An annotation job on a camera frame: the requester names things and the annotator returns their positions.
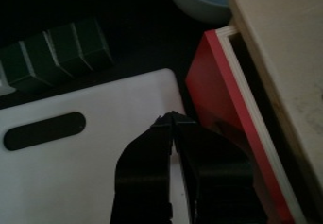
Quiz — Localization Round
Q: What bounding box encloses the white plastic cutting board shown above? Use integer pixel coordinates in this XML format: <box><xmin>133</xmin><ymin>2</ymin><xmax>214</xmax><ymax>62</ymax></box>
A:
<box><xmin>0</xmin><ymin>67</ymin><xmax>198</xmax><ymax>224</ymax></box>

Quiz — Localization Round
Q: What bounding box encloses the red front wooden drawer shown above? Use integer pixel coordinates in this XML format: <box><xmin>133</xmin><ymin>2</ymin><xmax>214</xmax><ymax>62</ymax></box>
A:
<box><xmin>184</xmin><ymin>25</ymin><xmax>310</xmax><ymax>224</ymax></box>

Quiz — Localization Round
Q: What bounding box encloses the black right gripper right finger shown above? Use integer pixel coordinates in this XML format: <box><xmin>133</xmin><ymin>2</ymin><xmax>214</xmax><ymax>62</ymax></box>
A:
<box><xmin>170</xmin><ymin>110</ymin><xmax>269</xmax><ymax>224</ymax></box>

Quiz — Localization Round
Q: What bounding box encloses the light wooden drawer box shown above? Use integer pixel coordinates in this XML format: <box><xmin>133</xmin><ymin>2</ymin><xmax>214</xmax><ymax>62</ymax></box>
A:
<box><xmin>228</xmin><ymin>0</ymin><xmax>323</xmax><ymax>210</ymax></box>

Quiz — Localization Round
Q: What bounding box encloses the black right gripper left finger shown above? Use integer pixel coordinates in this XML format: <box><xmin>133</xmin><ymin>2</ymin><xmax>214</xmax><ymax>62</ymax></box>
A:
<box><xmin>109</xmin><ymin>111</ymin><xmax>174</xmax><ymax>224</ymax></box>

